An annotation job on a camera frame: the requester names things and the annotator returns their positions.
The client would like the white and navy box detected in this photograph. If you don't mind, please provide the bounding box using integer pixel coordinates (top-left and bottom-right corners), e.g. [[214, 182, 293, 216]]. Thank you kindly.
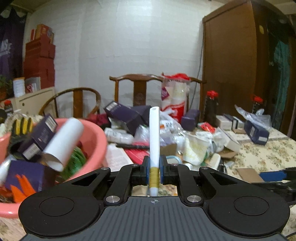
[[216, 113, 246, 131]]

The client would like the large purple box, white label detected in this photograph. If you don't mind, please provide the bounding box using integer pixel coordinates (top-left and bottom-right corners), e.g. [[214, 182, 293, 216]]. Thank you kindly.
[[103, 101, 140, 136]]

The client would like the floral cloth desktop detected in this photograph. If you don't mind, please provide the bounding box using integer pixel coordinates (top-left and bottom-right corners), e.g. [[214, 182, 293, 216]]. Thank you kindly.
[[0, 126, 296, 241]]

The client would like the red and white printed box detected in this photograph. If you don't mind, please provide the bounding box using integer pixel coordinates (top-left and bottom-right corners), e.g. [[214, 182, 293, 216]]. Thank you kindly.
[[24, 76, 41, 93]]

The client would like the white paper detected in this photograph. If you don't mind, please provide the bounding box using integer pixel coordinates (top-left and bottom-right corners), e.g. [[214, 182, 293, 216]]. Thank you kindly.
[[147, 106, 161, 198]]

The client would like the orange plastic piece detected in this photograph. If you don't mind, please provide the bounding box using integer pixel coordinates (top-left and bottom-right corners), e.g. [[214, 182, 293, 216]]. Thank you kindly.
[[10, 174, 38, 202]]

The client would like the teal hanging garment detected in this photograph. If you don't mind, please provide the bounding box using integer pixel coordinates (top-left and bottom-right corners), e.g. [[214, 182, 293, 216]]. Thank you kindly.
[[274, 39, 292, 136]]

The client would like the brown wooden wardrobe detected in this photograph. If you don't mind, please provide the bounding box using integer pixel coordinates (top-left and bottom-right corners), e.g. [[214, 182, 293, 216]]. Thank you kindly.
[[202, 0, 296, 139]]

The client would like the bagged stack of paper cups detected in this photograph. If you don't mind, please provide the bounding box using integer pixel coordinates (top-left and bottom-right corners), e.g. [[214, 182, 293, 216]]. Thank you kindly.
[[161, 72, 191, 123]]

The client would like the green potted plant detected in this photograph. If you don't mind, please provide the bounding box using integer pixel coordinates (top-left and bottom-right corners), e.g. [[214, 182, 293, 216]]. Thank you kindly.
[[0, 75, 14, 100]]

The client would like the black wall cable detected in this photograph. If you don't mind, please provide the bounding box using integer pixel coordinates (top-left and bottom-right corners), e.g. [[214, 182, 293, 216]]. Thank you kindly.
[[196, 42, 204, 109]]

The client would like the crumpled white tissue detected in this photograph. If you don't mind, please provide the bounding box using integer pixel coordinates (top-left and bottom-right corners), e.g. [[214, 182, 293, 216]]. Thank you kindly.
[[195, 130, 223, 153]]

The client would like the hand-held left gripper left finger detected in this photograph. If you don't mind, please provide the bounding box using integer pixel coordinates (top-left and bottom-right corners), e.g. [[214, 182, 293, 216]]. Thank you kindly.
[[66, 156, 149, 206]]

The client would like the red cardboard box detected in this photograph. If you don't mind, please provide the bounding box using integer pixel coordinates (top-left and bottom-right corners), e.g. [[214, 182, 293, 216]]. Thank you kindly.
[[124, 148, 151, 167]]

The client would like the white jar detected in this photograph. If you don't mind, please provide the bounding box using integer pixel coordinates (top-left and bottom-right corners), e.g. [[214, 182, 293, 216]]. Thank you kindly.
[[13, 77, 26, 98]]

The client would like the dark bottle with red cap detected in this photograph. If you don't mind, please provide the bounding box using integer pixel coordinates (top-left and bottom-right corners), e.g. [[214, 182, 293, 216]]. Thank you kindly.
[[205, 90, 219, 127], [251, 94, 264, 114]]

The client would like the folded brown cardboard piece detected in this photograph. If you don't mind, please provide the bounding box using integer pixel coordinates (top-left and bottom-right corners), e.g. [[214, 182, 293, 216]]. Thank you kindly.
[[160, 143, 178, 157]]

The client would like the crumpled clear plastic bag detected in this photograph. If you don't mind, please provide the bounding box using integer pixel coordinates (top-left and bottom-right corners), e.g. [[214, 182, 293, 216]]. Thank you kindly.
[[234, 104, 273, 131]]

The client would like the pink plastic basin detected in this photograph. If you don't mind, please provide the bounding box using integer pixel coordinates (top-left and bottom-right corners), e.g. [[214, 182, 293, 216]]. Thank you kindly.
[[0, 118, 108, 219]]

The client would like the flat brown cardboard piece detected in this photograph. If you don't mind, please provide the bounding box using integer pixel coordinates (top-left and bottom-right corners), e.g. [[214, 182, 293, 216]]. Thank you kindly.
[[235, 167, 264, 183]]

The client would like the white plastic bag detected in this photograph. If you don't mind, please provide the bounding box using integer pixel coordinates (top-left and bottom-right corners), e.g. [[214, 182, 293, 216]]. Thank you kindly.
[[159, 111, 184, 139]]

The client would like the white cardboard box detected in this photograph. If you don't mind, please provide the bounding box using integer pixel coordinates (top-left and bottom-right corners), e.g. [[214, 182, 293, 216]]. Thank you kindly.
[[215, 127, 241, 153]]

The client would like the small bottle with red cap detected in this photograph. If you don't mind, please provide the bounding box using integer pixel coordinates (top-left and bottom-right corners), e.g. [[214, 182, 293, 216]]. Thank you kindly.
[[3, 100, 14, 114]]

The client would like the white and pink box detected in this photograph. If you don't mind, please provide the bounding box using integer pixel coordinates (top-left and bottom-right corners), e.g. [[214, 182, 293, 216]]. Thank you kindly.
[[106, 144, 131, 173]]

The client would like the wide white cardboard tube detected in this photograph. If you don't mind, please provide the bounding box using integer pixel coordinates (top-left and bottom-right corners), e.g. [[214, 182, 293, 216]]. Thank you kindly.
[[42, 117, 85, 172]]

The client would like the black marker pen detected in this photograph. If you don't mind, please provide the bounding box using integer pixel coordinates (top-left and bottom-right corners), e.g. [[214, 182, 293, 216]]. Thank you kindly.
[[115, 142, 151, 149]]

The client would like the yellow and black striped glove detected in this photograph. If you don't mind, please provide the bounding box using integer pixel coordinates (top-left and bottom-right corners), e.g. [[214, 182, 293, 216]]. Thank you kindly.
[[9, 116, 35, 139]]

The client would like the white rounded plastic piece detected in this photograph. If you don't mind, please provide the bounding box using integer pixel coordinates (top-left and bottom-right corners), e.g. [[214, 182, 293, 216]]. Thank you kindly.
[[209, 153, 222, 170]]

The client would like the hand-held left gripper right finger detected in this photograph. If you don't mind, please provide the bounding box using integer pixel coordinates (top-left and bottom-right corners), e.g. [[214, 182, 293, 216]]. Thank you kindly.
[[160, 156, 243, 206]]

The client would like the white cabinet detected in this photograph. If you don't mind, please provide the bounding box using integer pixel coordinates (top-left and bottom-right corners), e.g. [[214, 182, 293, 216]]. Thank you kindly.
[[9, 87, 56, 116]]

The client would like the white lid with blue rim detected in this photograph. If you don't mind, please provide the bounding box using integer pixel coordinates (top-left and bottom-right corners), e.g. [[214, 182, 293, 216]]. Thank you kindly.
[[166, 155, 184, 165]]

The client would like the purple wall banner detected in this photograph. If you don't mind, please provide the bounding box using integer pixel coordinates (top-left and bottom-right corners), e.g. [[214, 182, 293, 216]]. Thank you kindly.
[[0, 6, 27, 80]]

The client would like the navy box with white labels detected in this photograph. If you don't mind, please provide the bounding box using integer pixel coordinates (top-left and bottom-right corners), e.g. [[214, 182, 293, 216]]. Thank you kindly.
[[243, 120, 270, 146]]

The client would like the dark red cloth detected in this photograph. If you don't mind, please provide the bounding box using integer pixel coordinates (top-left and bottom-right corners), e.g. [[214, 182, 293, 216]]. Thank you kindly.
[[86, 113, 112, 131]]

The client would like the round-back wooden chair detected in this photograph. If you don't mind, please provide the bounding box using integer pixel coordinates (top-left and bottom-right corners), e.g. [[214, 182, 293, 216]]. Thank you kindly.
[[38, 87, 102, 120]]

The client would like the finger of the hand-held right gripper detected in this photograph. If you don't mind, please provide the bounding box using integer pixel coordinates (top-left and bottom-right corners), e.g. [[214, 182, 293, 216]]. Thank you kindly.
[[259, 167, 296, 181], [251, 181, 296, 205]]

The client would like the small red packet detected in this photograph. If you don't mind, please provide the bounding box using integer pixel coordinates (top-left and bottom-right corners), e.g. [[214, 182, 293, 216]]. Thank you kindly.
[[200, 122, 217, 133]]

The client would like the white cup with orange label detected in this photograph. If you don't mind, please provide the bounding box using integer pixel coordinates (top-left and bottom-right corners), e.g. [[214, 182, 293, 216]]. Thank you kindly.
[[159, 122, 177, 133]]

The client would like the small purple cardboard box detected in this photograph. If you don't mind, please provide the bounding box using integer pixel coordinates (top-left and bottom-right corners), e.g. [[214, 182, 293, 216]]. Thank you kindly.
[[181, 109, 201, 132]]

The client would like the crumpled white paper cup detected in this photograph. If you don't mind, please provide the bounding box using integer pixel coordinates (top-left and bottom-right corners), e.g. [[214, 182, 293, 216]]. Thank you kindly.
[[183, 134, 214, 166]]

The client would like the stack of red boxes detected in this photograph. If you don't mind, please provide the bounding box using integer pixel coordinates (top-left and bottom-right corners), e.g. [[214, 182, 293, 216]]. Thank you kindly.
[[23, 24, 56, 90]]

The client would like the white cosmetic bottle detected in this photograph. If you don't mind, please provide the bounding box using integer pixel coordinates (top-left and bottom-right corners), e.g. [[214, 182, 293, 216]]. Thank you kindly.
[[105, 128, 134, 144]]

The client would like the straight-back wooden chair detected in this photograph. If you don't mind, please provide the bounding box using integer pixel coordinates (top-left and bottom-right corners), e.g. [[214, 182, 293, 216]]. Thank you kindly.
[[109, 74, 208, 116]]

